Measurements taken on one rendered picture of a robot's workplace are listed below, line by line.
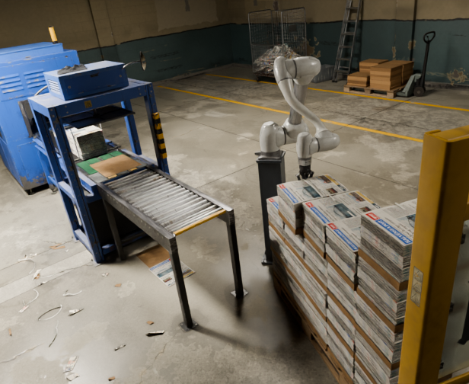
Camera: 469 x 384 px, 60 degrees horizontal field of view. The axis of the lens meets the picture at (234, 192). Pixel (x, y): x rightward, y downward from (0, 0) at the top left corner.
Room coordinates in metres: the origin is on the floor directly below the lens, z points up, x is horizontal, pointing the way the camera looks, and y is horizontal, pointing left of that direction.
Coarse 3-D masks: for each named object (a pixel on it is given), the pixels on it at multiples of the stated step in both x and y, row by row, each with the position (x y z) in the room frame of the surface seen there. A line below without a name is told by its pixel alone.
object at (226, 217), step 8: (152, 168) 3.59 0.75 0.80; (168, 176) 3.36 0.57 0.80; (184, 184) 3.14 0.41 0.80; (200, 192) 2.95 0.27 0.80; (208, 200) 2.80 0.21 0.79; (216, 200) 2.77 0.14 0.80; (224, 208) 2.63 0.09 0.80; (232, 208) 2.62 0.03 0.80; (224, 216) 2.64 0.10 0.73; (232, 216) 2.60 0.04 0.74
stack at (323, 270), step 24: (288, 240) 2.32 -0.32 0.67; (288, 264) 2.34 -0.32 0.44; (312, 264) 1.98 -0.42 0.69; (288, 288) 2.36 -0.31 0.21; (312, 288) 1.98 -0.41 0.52; (336, 288) 1.72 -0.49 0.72; (312, 312) 1.99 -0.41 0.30; (336, 312) 1.73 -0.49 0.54; (312, 336) 2.03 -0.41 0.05; (336, 336) 1.72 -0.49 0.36
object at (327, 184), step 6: (324, 174) 2.45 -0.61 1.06; (312, 180) 2.39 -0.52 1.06; (318, 180) 2.38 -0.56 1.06; (324, 180) 2.37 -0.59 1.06; (330, 180) 2.35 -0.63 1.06; (336, 180) 2.35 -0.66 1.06; (318, 186) 2.30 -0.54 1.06; (324, 186) 2.28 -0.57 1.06; (330, 186) 2.27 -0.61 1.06; (336, 186) 2.26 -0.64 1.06; (342, 186) 2.25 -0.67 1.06; (324, 192) 2.20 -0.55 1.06; (330, 192) 2.19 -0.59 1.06; (336, 192) 2.19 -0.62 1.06; (342, 192) 2.18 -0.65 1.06
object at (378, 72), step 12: (372, 60) 8.89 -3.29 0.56; (384, 60) 8.73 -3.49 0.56; (396, 60) 8.58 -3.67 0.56; (360, 72) 8.76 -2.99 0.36; (372, 72) 8.21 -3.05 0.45; (384, 72) 7.98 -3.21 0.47; (396, 72) 7.99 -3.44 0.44; (408, 72) 8.21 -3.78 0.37; (348, 84) 8.67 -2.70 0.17; (360, 84) 8.43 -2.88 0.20; (372, 84) 8.19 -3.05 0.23; (384, 84) 7.96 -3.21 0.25; (396, 84) 7.98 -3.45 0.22; (384, 96) 7.93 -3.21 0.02
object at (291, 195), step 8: (280, 184) 2.38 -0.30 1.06; (288, 184) 2.36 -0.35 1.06; (296, 184) 2.35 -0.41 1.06; (280, 192) 2.32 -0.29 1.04; (288, 192) 2.26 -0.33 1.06; (296, 192) 2.24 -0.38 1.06; (304, 192) 2.24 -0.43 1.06; (280, 200) 2.34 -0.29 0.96; (288, 200) 2.20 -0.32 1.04; (296, 200) 2.14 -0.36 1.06; (304, 200) 2.13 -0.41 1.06; (280, 208) 2.36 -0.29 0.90; (288, 208) 2.22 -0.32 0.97; (296, 208) 2.11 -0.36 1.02; (288, 216) 2.23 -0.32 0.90; (296, 216) 2.11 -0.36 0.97; (296, 224) 2.12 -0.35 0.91
